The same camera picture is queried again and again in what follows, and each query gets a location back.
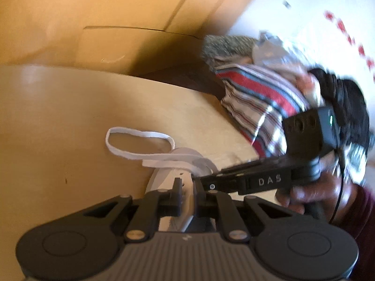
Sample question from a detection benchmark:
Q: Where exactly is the black cable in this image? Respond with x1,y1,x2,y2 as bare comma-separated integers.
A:
331,149,347,223

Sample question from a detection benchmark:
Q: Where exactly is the striped blanket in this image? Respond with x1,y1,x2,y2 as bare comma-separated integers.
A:
215,63,314,159

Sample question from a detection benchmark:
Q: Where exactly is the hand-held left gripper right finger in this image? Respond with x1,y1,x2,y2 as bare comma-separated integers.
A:
196,180,292,242

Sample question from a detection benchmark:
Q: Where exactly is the white shoe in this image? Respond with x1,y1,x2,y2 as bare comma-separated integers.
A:
145,148,219,232

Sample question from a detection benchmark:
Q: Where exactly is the wooden wardrobe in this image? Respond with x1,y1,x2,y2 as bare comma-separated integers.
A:
0,0,261,77

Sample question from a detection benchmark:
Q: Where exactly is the person's right hand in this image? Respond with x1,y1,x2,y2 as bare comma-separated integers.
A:
275,162,359,224

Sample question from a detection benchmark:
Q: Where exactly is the red wall decoration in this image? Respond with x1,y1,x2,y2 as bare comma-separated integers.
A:
324,10,375,79

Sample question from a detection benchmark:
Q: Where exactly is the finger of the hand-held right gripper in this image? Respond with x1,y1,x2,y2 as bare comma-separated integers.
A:
218,156,292,177
202,173,249,194

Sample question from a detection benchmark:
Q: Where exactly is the person's right forearm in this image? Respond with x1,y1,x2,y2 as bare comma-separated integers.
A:
331,186,375,240

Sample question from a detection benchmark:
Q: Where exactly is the white shoelace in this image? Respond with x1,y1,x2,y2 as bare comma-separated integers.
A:
105,127,214,176

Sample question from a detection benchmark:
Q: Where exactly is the leaf-patterned pillow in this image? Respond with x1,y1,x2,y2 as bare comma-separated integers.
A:
201,33,258,65

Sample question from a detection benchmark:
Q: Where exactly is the pink white garment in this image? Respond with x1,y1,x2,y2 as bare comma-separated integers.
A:
296,73,326,106

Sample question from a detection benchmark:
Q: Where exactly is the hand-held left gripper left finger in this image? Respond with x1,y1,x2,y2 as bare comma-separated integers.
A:
85,178,183,242

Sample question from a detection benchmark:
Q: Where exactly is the black cloth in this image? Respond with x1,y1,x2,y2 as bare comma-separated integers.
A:
307,67,371,153

